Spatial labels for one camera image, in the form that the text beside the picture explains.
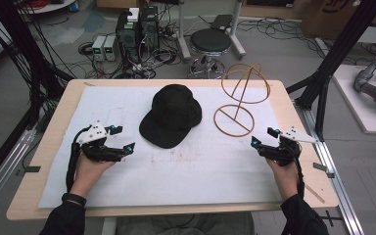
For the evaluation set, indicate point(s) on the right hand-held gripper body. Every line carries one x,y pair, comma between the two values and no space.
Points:
285,151

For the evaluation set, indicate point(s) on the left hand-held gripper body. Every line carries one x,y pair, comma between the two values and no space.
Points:
93,147

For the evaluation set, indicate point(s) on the black cap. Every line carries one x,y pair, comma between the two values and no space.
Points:
173,114

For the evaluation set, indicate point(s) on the person's left hand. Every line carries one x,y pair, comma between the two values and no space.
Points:
89,171

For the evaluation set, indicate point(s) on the person's right hand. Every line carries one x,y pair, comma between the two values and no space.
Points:
285,179

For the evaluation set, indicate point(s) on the grey tape strip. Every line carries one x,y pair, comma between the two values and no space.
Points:
31,169
321,167

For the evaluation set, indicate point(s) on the thin wooden stick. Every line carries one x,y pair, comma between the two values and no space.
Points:
315,193

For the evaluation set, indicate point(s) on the white table mat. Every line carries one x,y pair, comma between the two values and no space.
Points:
176,176

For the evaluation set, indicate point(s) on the black wristband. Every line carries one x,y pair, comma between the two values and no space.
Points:
74,199

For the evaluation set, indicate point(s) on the white table leg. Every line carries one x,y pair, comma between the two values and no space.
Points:
109,226

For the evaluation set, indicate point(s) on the grey bench power supply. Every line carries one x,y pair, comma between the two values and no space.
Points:
98,49
111,48

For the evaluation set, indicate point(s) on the white board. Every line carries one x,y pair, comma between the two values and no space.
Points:
359,107

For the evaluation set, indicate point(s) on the black computer tower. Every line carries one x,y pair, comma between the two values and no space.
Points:
127,39

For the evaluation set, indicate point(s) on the dark grey computer tower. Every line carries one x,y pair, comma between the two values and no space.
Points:
150,27

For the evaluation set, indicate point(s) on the black round stool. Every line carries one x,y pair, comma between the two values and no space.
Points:
210,40

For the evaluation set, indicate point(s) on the white metal stand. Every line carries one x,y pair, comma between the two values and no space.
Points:
182,36

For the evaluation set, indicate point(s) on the small white box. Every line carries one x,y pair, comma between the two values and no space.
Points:
133,14

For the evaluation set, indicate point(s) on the cardboard box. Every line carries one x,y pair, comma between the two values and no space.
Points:
333,16

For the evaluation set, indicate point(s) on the white round table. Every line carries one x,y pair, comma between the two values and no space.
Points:
50,7

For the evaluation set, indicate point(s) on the aluminium floor rail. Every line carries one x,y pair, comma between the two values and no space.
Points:
9,163
336,186

